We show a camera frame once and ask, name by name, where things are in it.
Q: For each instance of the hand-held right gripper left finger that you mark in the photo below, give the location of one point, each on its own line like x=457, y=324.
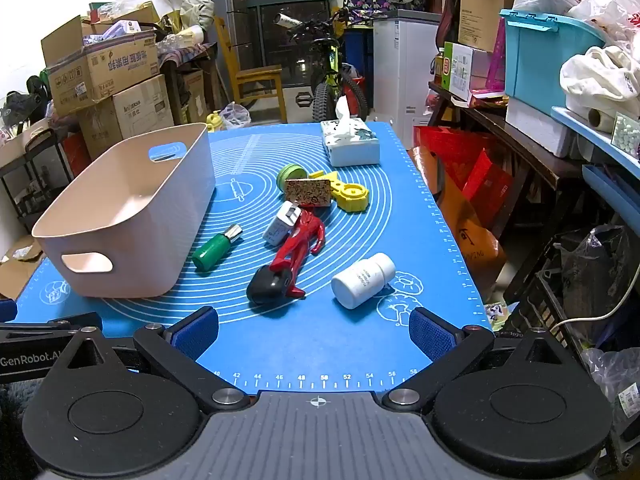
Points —
x=194, y=334

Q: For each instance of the patterned rectangular box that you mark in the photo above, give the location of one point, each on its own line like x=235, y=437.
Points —
x=307, y=192

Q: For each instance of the white foam box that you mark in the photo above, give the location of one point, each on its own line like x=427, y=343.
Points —
x=535, y=122

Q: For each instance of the blue plastic storage bin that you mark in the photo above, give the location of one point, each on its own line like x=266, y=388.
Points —
x=540, y=65

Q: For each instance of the white plug adapter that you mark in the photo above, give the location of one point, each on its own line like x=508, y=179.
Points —
x=280, y=227

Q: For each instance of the black plastic crate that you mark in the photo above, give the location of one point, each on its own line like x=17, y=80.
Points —
x=545, y=295

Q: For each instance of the stacked cardboard boxes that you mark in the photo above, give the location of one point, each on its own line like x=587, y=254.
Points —
x=107, y=70

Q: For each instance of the clear plastic bag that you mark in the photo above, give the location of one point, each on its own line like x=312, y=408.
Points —
x=235, y=116

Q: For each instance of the white chest freezer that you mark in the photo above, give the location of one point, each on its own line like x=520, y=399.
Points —
x=400, y=70

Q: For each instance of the small yellow floor toy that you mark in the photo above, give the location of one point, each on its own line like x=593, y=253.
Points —
x=214, y=122

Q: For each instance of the wooden chair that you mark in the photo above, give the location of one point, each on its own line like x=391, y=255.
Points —
x=255, y=80

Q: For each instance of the green and white carton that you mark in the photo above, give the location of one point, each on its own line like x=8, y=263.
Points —
x=465, y=70

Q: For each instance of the white tissue box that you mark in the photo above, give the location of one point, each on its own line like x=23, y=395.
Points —
x=352, y=147

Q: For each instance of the red paper bags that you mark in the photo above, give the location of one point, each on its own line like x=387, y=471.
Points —
x=465, y=160

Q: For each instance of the tall flat cardboard carton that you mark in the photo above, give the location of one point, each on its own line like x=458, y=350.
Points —
x=482, y=5

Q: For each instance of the black metal cart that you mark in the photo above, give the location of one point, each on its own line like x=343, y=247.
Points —
x=30, y=160

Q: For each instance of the white cloth bundle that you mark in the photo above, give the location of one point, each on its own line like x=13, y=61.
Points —
x=595, y=80

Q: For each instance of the dark wooden table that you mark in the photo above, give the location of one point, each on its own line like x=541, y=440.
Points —
x=510, y=130

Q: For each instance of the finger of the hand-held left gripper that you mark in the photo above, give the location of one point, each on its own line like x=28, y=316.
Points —
x=60, y=322

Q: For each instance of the green bottle with silver cap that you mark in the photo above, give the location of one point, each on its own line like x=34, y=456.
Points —
x=212, y=251

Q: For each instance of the pink plastic basket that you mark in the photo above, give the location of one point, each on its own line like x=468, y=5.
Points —
x=125, y=220

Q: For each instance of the large closed cardboard box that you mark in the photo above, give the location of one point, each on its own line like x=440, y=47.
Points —
x=135, y=115

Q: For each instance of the yellow plastic toy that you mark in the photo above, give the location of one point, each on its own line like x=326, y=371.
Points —
x=352, y=197

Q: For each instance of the red figure toy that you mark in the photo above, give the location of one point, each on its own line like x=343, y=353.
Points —
x=300, y=240

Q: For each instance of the small brown cardboard box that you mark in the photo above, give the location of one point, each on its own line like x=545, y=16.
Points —
x=192, y=95

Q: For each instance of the orange paper bag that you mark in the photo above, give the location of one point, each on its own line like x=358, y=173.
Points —
x=475, y=245

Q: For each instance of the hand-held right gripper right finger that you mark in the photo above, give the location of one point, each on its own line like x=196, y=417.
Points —
x=431, y=334

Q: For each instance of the white pill bottle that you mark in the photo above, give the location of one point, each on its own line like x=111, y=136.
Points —
x=360, y=280

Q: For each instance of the blue silicone baking mat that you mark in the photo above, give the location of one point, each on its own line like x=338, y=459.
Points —
x=325, y=350

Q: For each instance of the black and yellow bicycle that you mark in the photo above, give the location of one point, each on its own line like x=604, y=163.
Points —
x=327, y=75

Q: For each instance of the light blue shelf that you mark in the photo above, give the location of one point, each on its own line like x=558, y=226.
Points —
x=595, y=132

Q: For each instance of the green round tin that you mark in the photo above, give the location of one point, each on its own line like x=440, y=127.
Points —
x=290, y=175

